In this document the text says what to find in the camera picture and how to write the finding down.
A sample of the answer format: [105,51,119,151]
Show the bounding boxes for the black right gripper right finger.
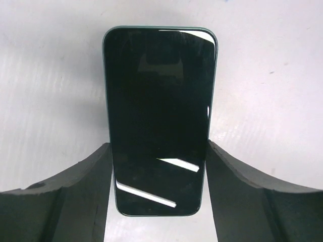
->
[206,142,322,241]

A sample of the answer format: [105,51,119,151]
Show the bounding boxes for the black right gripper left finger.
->
[1,143,112,241]

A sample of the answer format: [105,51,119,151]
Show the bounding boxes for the green phone black screen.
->
[102,26,218,216]

